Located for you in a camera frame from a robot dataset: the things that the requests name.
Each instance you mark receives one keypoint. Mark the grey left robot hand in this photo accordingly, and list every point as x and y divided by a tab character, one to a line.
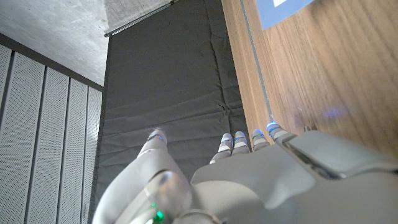
264	186

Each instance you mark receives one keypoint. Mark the black fabric backdrop curtain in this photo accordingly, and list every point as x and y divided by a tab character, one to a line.
171	77

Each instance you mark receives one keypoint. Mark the blue paper sheet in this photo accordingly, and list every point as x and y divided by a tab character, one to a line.
280	15

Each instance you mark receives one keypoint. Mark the grey backdrop crossbar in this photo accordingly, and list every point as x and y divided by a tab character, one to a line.
140	19

